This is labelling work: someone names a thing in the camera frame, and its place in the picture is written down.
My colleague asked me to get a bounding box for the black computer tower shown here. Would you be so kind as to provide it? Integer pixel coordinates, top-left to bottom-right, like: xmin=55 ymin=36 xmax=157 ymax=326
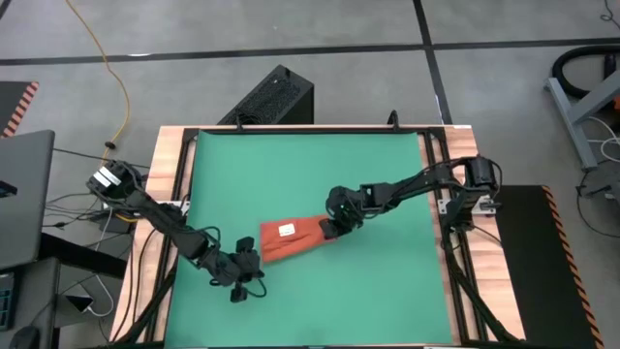
xmin=217 ymin=64 xmax=315 ymax=126

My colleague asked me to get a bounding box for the black hose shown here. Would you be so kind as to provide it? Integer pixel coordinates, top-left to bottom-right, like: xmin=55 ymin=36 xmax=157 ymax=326
xmin=551 ymin=45 xmax=620 ymax=101

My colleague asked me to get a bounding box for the grey metal stand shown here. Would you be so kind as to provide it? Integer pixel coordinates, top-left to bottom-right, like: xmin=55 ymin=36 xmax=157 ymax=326
xmin=545 ymin=67 xmax=620 ymax=171

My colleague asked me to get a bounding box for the white floor cable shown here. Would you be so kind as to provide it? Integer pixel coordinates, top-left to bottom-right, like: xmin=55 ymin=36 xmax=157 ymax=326
xmin=586 ymin=115 xmax=620 ymax=165

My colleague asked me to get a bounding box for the black computer mouse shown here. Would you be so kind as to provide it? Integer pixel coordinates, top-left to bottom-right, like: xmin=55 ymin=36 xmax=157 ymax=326
xmin=9 ymin=325 xmax=41 ymax=349

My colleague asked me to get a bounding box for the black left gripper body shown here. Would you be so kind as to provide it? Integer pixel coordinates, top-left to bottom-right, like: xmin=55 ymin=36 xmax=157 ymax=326
xmin=207 ymin=236 xmax=265 ymax=304

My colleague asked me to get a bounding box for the thin black floor cable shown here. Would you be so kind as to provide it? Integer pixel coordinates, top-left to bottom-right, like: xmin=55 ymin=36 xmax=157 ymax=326
xmin=51 ymin=140 xmax=151 ymax=171

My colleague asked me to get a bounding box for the yellow extension cable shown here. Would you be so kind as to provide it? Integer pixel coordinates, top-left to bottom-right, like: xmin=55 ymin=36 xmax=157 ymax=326
xmin=64 ymin=0 xmax=132 ymax=164

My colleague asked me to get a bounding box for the green table mat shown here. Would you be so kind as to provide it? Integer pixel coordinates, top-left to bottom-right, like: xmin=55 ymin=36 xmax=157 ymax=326
xmin=164 ymin=130 xmax=455 ymax=347

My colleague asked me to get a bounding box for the orange towel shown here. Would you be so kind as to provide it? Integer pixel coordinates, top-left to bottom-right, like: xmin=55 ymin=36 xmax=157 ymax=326
xmin=260 ymin=215 xmax=340 ymax=265

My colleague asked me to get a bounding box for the black desk beam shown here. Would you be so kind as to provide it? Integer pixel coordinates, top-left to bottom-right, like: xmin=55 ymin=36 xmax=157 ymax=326
xmin=38 ymin=232 xmax=129 ymax=280

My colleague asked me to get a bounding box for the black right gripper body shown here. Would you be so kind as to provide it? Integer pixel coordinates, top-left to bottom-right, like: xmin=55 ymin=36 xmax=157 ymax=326
xmin=325 ymin=185 xmax=375 ymax=228

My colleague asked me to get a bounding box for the black orange-striped floor mat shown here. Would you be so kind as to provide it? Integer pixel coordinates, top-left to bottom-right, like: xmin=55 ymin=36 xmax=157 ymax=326
xmin=0 ymin=80 xmax=40 ymax=140
xmin=489 ymin=183 xmax=605 ymax=349

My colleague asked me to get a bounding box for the black metal table frame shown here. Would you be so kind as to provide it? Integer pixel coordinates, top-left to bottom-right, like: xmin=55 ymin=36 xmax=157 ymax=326
xmin=113 ymin=110 xmax=527 ymax=349

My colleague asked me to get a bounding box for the grey desk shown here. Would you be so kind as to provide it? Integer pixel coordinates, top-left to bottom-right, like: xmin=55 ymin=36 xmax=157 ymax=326
xmin=0 ymin=256 xmax=62 ymax=349

